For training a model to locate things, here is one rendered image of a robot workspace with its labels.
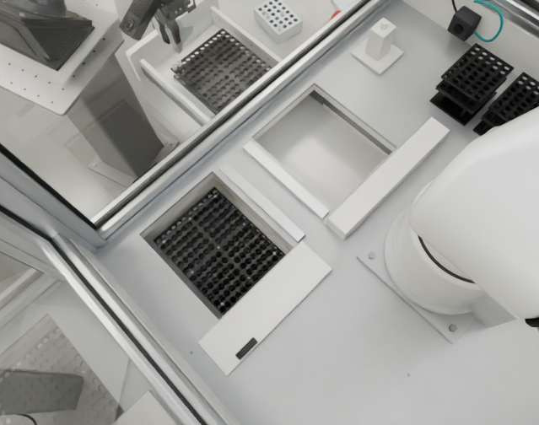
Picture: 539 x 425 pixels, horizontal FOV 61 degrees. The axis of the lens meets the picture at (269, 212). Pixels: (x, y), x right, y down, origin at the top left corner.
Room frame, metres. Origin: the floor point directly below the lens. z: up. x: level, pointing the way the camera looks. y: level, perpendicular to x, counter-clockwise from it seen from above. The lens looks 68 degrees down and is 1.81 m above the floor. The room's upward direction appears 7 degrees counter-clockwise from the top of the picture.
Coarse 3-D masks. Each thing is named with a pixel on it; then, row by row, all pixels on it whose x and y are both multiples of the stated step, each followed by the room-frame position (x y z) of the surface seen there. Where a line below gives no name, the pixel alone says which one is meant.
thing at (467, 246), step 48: (480, 144) 0.16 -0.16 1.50; (528, 144) 0.15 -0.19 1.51; (432, 192) 0.13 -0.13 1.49; (480, 192) 0.12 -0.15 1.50; (528, 192) 0.11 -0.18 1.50; (384, 240) 0.25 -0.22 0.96; (432, 240) 0.10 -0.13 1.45; (480, 240) 0.09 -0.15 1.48; (528, 240) 0.08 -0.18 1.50; (432, 288) 0.13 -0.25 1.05; (480, 288) 0.11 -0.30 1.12; (528, 288) 0.05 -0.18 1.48
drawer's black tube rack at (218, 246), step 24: (216, 192) 0.44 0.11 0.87; (192, 216) 0.37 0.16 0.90; (216, 216) 0.37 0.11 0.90; (240, 216) 0.36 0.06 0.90; (168, 240) 0.33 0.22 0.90; (192, 240) 0.32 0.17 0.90; (216, 240) 0.32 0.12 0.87; (240, 240) 0.31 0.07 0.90; (264, 240) 0.30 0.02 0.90; (192, 264) 0.28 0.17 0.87; (216, 264) 0.26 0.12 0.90; (240, 264) 0.25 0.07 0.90; (264, 264) 0.25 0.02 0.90; (216, 288) 0.21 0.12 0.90; (240, 288) 0.20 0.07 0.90
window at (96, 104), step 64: (0, 0) 0.40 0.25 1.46; (64, 0) 0.44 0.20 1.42; (128, 0) 0.48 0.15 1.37; (192, 0) 0.54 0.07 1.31; (256, 0) 0.62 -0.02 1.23; (320, 0) 0.72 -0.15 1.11; (0, 64) 0.38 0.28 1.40; (64, 64) 0.41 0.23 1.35; (128, 64) 0.46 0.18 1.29; (192, 64) 0.52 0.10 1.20; (256, 64) 0.61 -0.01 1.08; (0, 128) 0.35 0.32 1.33; (64, 128) 0.38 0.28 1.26; (128, 128) 0.43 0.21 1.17; (192, 128) 0.50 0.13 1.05; (64, 192) 0.34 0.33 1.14; (128, 192) 0.39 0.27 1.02
